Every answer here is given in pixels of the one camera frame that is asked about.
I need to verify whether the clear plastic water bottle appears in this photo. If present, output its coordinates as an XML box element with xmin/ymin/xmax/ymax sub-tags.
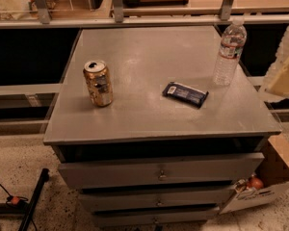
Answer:
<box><xmin>213</xmin><ymin>18</ymin><xmax>247</xmax><ymax>86</ymax></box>

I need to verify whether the dark blue snack bar wrapper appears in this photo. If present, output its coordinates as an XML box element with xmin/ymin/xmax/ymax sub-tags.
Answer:
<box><xmin>162</xmin><ymin>82</ymin><xmax>209</xmax><ymax>108</ymax></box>

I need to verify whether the black stand with cable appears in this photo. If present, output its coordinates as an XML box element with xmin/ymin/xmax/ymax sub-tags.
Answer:
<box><xmin>0</xmin><ymin>168</ymin><xmax>49</xmax><ymax>231</ymax></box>

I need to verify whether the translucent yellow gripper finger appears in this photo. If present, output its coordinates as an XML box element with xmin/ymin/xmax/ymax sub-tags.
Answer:
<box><xmin>258</xmin><ymin>26</ymin><xmax>289</xmax><ymax>102</ymax></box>

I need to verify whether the open cardboard box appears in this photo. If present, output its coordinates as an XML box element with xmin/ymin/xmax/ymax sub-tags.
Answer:
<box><xmin>221</xmin><ymin>135</ymin><xmax>289</xmax><ymax>214</ymax></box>

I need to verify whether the gold soda can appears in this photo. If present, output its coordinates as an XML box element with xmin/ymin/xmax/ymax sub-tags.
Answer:
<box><xmin>83</xmin><ymin>60</ymin><xmax>113</xmax><ymax>107</ymax></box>

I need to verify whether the metal shelf rail frame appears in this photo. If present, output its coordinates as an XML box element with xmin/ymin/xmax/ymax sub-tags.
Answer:
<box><xmin>0</xmin><ymin>0</ymin><xmax>289</xmax><ymax>29</ymax></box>

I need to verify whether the grey drawer cabinet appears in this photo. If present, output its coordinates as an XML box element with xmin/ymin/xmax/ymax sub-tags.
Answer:
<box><xmin>44</xmin><ymin>26</ymin><xmax>280</xmax><ymax>227</ymax></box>

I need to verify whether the orange round item in box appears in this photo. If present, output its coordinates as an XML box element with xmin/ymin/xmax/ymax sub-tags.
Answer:
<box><xmin>249</xmin><ymin>176</ymin><xmax>264</xmax><ymax>190</ymax></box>

